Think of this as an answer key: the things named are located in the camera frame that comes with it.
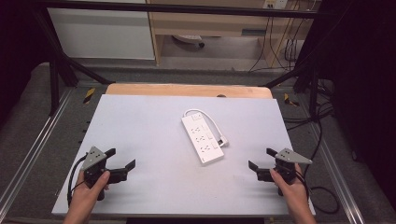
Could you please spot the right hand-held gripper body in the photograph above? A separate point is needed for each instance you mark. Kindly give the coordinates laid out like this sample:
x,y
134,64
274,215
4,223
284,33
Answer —
x,y
291,157

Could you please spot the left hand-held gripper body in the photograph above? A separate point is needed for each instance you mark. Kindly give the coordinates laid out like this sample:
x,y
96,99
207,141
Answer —
x,y
93,157

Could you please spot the white power strip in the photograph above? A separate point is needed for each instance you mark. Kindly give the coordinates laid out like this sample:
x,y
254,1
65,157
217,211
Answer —
x,y
202,140

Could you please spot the person's right hand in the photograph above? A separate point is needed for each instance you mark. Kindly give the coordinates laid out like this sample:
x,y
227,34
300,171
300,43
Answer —
x,y
295,196

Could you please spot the person's left hand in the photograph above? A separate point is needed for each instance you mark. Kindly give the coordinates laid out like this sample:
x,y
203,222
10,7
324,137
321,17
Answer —
x,y
85,199

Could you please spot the yellow black striped tape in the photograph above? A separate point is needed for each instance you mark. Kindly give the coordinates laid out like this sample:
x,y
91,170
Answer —
x,y
290,100
89,95

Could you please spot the black curtain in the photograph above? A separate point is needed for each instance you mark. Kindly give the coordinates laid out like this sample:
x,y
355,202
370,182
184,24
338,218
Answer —
x,y
364,93
15,56

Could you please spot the wooden board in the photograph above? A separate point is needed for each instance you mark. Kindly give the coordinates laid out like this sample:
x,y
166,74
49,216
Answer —
x,y
186,90

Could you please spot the white cabinet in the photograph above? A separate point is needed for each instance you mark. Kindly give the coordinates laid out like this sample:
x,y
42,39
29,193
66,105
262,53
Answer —
x,y
102,34

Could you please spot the white chair base with caster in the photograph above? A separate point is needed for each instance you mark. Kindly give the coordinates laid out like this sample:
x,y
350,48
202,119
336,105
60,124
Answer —
x,y
190,39

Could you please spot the light wooden desk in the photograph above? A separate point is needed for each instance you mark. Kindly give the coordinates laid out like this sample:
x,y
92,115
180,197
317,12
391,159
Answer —
x,y
211,25

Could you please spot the aluminium floor rail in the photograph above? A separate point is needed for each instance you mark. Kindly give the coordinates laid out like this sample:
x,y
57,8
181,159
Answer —
x,y
34,146
336,174

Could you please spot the black metal frame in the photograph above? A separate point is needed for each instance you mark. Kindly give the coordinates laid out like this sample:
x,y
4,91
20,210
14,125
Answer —
x,y
54,71

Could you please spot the white wall socket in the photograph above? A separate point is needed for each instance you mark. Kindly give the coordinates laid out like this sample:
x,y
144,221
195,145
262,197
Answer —
x,y
275,3

